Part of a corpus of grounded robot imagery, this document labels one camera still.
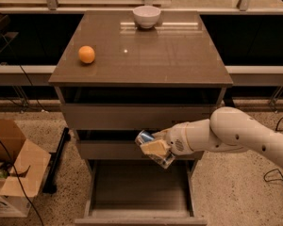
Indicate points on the white ceramic bowl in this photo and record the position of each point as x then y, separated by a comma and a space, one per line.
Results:
146, 16

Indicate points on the middle grey drawer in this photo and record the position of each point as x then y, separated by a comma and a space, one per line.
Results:
109, 150

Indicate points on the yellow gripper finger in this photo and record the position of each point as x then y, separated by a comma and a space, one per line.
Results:
155, 147
163, 134

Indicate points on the blue silver redbull can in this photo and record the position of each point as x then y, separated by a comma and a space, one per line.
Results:
164, 162

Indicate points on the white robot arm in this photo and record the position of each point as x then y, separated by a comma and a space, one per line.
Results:
227, 130

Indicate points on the grey drawer cabinet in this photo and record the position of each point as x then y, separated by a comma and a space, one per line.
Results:
174, 63

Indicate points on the top grey drawer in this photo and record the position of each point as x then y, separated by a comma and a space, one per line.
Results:
131, 117

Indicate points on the orange fruit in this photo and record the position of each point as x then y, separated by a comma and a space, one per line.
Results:
86, 54

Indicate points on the dark chair on left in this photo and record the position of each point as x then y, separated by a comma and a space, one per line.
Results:
0, 35

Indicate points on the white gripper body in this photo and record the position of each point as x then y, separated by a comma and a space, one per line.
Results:
175, 137

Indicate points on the brown cardboard box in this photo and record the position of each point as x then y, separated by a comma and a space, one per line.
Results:
22, 167

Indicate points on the bottom open grey drawer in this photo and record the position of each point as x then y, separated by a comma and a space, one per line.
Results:
140, 193

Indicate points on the black metal stand leg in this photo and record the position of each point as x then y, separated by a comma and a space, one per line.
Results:
49, 185

